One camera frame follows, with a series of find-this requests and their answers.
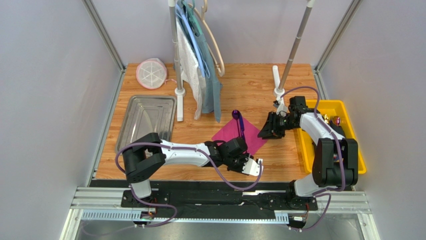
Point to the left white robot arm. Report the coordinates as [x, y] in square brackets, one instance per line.
[149, 153]

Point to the right rack pole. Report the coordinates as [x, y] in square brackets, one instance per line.
[280, 80]

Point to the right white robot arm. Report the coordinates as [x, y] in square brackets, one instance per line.
[335, 163]

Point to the blue grey hanging cloth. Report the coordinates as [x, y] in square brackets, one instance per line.
[212, 97]

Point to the silver metal tray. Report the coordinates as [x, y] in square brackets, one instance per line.
[147, 114]

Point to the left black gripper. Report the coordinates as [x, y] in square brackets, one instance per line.
[244, 157]

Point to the rack pole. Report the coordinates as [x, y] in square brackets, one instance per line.
[280, 80]
[180, 91]

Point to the pink white mesh basket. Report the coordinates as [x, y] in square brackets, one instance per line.
[152, 74]

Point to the left rack pole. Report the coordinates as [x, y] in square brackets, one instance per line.
[180, 91]

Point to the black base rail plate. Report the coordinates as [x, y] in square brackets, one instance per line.
[213, 200]

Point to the blue clothes hanger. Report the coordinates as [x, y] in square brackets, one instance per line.
[195, 36]

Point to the pink gold utensil in bin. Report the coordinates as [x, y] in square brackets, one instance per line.
[334, 119]

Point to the white lace cloth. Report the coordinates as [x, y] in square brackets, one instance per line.
[190, 70]

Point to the purple metal spoon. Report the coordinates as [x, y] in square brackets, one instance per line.
[237, 116]

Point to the pink paper napkin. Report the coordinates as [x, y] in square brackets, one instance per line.
[230, 131]

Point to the beige clothes hanger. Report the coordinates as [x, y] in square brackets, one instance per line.
[212, 44]

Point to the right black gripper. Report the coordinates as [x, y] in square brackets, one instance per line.
[274, 123]

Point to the yellow plastic bin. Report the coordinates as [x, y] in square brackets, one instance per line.
[305, 144]

